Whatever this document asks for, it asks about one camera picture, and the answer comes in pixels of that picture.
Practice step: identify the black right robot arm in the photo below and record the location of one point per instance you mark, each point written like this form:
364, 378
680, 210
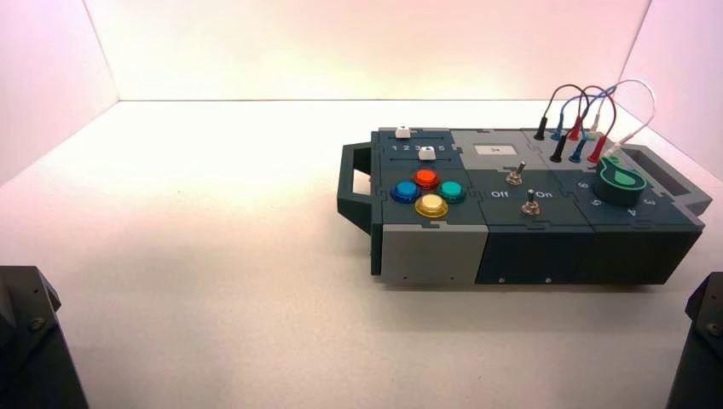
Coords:
699, 347

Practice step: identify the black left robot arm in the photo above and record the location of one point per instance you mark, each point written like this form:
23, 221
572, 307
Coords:
34, 344

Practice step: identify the blue round push button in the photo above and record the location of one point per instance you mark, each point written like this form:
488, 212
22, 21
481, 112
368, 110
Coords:
405, 191

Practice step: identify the red round push button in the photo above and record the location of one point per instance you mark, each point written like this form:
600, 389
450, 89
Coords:
426, 179

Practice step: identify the yellow round push button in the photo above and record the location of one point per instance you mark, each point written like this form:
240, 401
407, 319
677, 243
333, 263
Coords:
431, 204

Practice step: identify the white slider knob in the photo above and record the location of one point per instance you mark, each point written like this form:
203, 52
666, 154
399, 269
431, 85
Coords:
426, 153
403, 132

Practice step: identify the green round push button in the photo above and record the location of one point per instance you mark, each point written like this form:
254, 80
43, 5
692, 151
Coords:
452, 191

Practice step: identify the small grey display screen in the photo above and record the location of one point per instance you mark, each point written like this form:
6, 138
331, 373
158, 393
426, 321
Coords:
495, 149

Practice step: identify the dark teal control box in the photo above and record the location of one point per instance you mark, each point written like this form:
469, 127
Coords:
525, 248

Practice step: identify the green rotary dial knob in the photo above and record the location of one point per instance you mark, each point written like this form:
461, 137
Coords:
619, 184

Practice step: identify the metal toggle switch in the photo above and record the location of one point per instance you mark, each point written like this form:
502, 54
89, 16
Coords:
530, 204
514, 175

